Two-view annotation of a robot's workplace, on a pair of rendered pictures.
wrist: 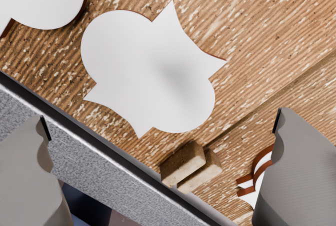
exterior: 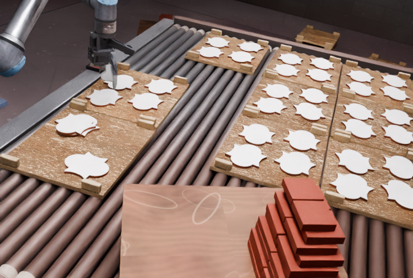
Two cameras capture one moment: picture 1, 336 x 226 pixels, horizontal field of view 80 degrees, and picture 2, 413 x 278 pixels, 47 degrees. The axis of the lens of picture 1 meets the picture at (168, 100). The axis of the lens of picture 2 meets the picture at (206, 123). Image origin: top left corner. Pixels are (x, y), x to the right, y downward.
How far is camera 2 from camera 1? 180 cm
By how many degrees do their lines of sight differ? 79
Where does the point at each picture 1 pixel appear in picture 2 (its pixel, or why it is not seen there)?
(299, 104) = (109, 120)
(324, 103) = (112, 123)
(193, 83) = (107, 101)
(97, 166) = (62, 98)
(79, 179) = (53, 95)
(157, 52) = (111, 96)
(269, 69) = (116, 112)
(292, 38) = (125, 113)
